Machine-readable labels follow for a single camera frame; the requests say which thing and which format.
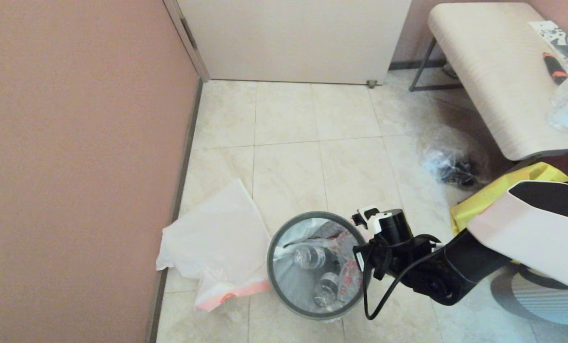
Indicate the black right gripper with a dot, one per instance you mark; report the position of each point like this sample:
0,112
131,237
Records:
379,262

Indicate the white red-printed plastic bag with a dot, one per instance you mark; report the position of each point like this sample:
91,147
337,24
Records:
345,286

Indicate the grey ribbed robot base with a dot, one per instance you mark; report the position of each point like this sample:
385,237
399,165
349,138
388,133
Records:
541,305

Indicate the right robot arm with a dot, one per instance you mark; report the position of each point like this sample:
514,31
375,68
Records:
526,228

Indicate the black round trash bin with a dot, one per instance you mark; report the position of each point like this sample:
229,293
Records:
288,290

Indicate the clear bag with dark contents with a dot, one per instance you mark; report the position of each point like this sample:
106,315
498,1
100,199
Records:
448,164

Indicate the yellow fabric tote bag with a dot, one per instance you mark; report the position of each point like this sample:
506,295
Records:
483,200

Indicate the clear empty plastic bottle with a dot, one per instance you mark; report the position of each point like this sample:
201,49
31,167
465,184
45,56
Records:
326,289
310,256

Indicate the small metal door stop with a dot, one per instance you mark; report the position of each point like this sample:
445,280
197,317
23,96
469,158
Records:
371,84

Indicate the beige wooden table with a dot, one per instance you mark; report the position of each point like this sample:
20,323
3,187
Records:
493,71

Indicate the white door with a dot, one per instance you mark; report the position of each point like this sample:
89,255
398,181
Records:
293,38

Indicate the black orange tool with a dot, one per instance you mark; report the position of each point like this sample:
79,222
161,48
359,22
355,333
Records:
553,68

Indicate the black white printed leaflet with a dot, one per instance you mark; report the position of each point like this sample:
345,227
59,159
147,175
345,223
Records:
553,37

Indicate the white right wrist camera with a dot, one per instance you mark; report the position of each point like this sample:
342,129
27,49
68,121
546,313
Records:
372,216

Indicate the beige door frame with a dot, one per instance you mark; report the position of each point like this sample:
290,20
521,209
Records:
186,38

